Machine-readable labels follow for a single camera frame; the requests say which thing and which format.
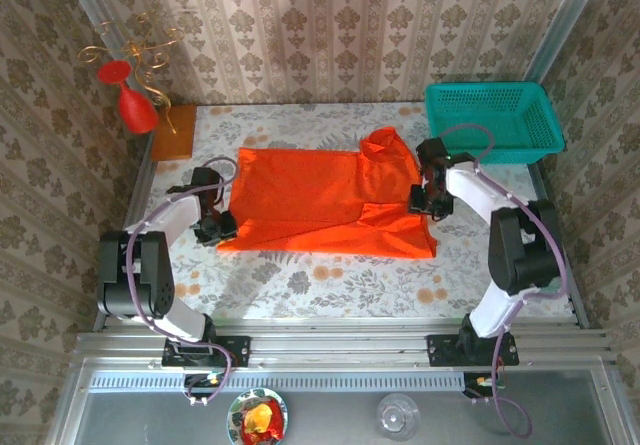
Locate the orange t-shirt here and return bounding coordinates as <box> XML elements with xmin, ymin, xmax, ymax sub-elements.
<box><xmin>215</xmin><ymin>125</ymin><xmax>440</xmax><ymax>260</ymax></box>

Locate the wooden stand base block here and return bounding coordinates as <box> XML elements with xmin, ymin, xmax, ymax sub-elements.
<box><xmin>150</xmin><ymin>104</ymin><xmax>199</xmax><ymax>162</ymax></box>

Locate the teal plastic basket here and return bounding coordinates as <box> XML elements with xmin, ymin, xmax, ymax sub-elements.
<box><xmin>423</xmin><ymin>81</ymin><xmax>567</xmax><ymax>166</ymax></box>

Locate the floral tablecloth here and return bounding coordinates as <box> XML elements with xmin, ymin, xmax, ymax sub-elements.
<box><xmin>119</xmin><ymin>102</ymin><xmax>576</xmax><ymax>321</ymax></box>

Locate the red goblet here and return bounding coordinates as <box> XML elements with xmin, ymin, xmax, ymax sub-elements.
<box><xmin>96</xmin><ymin>59</ymin><xmax>160</xmax><ymax>135</ymax></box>

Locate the black left controller board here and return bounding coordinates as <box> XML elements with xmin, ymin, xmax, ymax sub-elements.
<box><xmin>182</xmin><ymin>372</ymin><xmax>225</xmax><ymax>400</ymax></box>

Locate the black controller board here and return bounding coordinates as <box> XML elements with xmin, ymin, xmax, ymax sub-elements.
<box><xmin>462</xmin><ymin>372</ymin><xmax>501</xmax><ymax>399</ymax></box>
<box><xmin>182</xmin><ymin>372</ymin><xmax>225</xmax><ymax>400</ymax></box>

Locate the perforated metal strip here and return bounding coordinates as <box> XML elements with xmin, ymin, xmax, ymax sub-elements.
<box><xmin>87</xmin><ymin>370</ymin><xmax>474</xmax><ymax>392</ymax></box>

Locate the patterned ceramic bowl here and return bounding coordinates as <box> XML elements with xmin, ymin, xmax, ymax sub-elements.
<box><xmin>227</xmin><ymin>387</ymin><xmax>290</xmax><ymax>444</ymax></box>

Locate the black right controller board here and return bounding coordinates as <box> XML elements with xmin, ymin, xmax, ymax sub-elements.
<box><xmin>462</xmin><ymin>372</ymin><xmax>501</xmax><ymax>399</ymax></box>

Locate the grey metal shelf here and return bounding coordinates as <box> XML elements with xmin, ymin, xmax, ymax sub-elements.
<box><xmin>47</xmin><ymin>357</ymin><xmax>634</xmax><ymax>445</ymax></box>

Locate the clear glass cup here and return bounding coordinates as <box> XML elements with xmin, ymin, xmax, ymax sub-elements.
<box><xmin>377</xmin><ymin>393</ymin><xmax>420</xmax><ymax>441</ymax></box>

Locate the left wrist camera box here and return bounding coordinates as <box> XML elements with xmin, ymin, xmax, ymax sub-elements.
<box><xmin>191</xmin><ymin>165</ymin><xmax>225</xmax><ymax>199</ymax></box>

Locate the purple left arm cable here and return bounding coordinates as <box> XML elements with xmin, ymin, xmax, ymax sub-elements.
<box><xmin>125</xmin><ymin>156</ymin><xmax>240</xmax><ymax>409</ymax></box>

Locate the red vase with gold wire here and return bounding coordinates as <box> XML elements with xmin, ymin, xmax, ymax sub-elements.
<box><xmin>78</xmin><ymin>12</ymin><xmax>182</xmax><ymax>136</ymax></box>

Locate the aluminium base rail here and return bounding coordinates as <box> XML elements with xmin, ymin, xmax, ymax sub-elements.
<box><xmin>74</xmin><ymin>327</ymin><xmax>614</xmax><ymax>369</ymax></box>

